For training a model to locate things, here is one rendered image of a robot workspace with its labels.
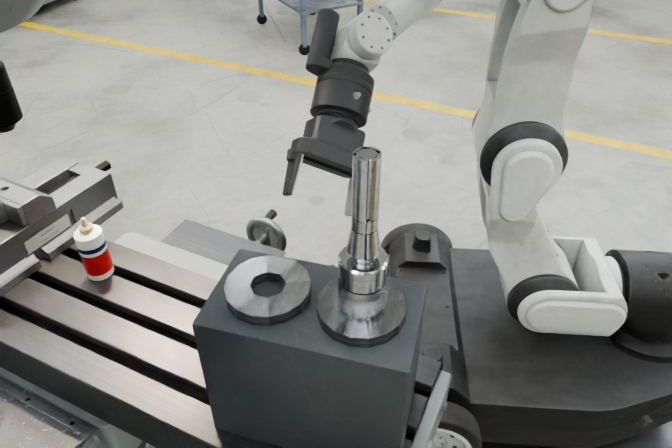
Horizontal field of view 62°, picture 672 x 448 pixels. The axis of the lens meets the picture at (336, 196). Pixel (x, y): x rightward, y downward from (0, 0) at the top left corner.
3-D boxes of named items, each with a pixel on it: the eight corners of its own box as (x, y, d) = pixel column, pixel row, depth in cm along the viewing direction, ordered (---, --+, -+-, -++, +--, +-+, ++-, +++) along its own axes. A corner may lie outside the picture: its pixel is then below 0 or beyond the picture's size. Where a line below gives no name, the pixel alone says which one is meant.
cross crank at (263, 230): (257, 237, 150) (253, 202, 143) (295, 249, 146) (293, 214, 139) (223, 274, 139) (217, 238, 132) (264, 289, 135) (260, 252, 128)
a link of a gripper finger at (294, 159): (285, 197, 80) (294, 157, 82) (295, 194, 78) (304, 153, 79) (275, 194, 80) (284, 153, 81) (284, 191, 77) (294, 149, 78)
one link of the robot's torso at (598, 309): (588, 275, 129) (604, 231, 121) (617, 344, 112) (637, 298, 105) (497, 271, 130) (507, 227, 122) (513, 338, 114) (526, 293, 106)
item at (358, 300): (390, 317, 54) (394, 277, 51) (343, 324, 53) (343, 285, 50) (378, 283, 58) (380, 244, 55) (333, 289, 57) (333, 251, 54)
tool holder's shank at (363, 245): (384, 265, 51) (391, 162, 44) (350, 270, 50) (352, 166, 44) (375, 243, 53) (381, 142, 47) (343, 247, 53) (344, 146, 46)
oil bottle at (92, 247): (101, 261, 90) (82, 206, 83) (120, 268, 89) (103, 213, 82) (81, 277, 87) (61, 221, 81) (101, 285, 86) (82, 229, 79)
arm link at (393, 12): (333, 85, 92) (382, 44, 98) (363, 68, 84) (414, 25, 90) (310, 52, 90) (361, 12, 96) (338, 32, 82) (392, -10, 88)
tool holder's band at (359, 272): (394, 277, 51) (394, 269, 50) (343, 285, 50) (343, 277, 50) (380, 244, 55) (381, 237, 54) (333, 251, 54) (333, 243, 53)
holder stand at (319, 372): (253, 350, 75) (237, 237, 64) (414, 388, 71) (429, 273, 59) (214, 430, 66) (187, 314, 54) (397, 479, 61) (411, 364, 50)
